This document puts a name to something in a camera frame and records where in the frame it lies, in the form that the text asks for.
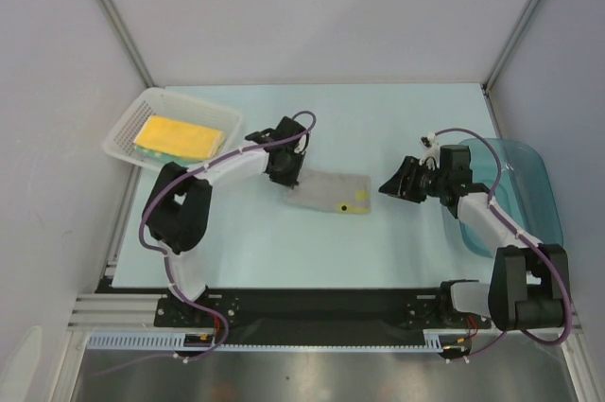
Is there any yellow towel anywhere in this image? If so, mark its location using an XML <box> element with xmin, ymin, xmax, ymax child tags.
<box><xmin>133</xmin><ymin>115</ymin><xmax>225</xmax><ymax>162</ymax></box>

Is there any aluminium frame rail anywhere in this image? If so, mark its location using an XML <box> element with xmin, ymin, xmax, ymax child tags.
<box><xmin>68</xmin><ymin>287</ymin><xmax>576</xmax><ymax>331</ymax></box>

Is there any slotted cable duct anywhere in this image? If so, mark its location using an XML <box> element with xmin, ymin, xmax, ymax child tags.
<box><xmin>87</xmin><ymin>330</ymin><xmax>469</xmax><ymax>355</ymax></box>

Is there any white perforated plastic basket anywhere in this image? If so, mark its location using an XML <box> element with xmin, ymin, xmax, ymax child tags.
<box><xmin>102</xmin><ymin>87</ymin><xmax>243</xmax><ymax>171</ymax></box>

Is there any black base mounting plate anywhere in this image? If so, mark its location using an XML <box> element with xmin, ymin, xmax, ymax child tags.
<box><xmin>154</xmin><ymin>288</ymin><xmax>491</xmax><ymax>338</ymax></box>

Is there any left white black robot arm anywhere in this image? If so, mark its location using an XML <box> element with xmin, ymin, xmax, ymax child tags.
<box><xmin>138</xmin><ymin>111</ymin><xmax>317</xmax><ymax>326</ymax></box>

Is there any pale green cloth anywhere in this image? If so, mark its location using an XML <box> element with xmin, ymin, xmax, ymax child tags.
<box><xmin>285</xmin><ymin>169</ymin><xmax>371</xmax><ymax>215</ymax></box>

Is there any blue translucent plastic tub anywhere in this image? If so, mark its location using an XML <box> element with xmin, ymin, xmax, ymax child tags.
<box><xmin>441</xmin><ymin>138</ymin><xmax>563</xmax><ymax>258</ymax></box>

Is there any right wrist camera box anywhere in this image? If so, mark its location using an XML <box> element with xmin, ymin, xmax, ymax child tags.
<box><xmin>419</xmin><ymin>132</ymin><xmax>441</xmax><ymax>170</ymax></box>

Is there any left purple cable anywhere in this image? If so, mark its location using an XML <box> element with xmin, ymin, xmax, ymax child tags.
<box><xmin>92</xmin><ymin>111</ymin><xmax>318</xmax><ymax>377</ymax></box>

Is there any teal and cream towel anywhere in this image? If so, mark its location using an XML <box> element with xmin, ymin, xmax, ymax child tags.
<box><xmin>134</xmin><ymin>146</ymin><xmax>191</xmax><ymax>166</ymax></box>

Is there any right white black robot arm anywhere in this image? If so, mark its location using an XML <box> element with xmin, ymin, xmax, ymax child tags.
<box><xmin>378</xmin><ymin>145</ymin><xmax>572</xmax><ymax>333</ymax></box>

